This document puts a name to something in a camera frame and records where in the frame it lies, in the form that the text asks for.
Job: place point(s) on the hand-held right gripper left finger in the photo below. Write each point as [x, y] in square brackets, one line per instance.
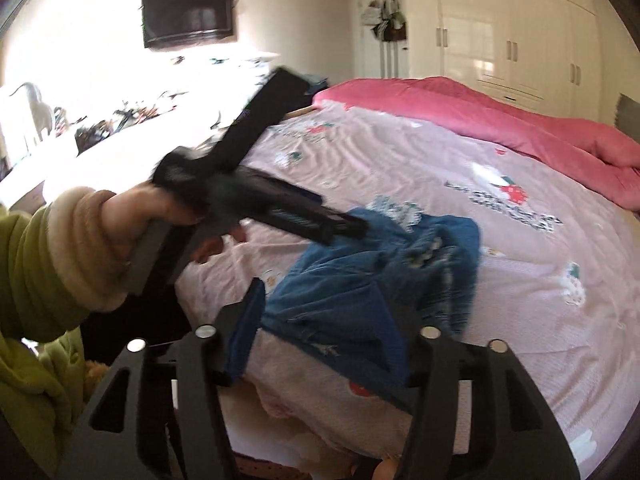
[245, 332]

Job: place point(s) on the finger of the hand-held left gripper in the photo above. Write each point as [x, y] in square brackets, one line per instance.
[320, 227]
[280, 192]

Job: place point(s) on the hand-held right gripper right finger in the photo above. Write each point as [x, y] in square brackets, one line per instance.
[442, 360]

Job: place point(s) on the blue pants with lace trim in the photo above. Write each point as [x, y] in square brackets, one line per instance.
[350, 290]

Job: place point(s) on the person's left hand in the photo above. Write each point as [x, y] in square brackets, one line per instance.
[145, 205]

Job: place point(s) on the printed pink bedsheet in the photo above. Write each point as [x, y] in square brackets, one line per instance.
[500, 285]

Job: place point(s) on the cluttered white dresser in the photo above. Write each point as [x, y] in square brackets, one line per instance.
[150, 110]

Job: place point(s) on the white door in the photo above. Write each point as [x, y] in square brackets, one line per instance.
[380, 60]

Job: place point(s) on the hanging bags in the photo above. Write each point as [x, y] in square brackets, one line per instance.
[389, 22]

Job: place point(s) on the pink quilt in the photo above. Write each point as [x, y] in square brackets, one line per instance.
[475, 120]

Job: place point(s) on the person's green jacket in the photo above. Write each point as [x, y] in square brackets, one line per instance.
[30, 400]

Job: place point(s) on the white wardrobe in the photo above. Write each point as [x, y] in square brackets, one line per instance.
[500, 35]

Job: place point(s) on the grey headboard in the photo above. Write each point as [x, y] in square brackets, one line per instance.
[629, 115]

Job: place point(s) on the black wall television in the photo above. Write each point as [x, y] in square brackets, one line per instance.
[187, 15]

